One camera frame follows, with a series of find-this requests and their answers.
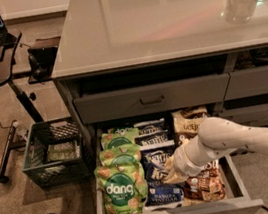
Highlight blue kettle chip bag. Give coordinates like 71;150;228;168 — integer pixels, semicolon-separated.
134;119;165;135
134;130;169;146
141;141;176;170
138;157;188;210

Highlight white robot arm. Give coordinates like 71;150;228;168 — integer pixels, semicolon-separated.
163;117;268;184

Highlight front brown Late July bag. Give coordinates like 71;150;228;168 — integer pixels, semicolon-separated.
182;160;226;206

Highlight brown late july bag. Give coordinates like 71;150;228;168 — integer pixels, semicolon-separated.
173;113;207;145
173;105;208;119
182;160;226;206

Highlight front green Dang bag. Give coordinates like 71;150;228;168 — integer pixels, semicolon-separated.
94;162;147;214

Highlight green dang bag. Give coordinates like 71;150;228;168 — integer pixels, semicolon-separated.
94;162;147;214
99;144;141;166
101;128;139;150
107;124;134;134

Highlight rear brown Late July bag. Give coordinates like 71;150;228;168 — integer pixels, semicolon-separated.
173;105;208;119

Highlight rear green Dang bag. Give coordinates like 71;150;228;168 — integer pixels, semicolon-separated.
107;124;134;134

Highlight open grey middle drawer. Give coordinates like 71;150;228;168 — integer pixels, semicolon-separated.
71;99;266;214

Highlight grey right top drawer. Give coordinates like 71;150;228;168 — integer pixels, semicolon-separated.
225;66;268;100

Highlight grey cabinet counter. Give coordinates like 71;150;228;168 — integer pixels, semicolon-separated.
39;0;268;181

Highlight dark green plastic crate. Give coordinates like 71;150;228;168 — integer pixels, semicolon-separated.
22;117;91;189

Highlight grey right lower drawers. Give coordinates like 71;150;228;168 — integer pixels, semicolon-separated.
218;103;268;127

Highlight black standing desk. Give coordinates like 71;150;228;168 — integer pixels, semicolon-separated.
0;29;43;184

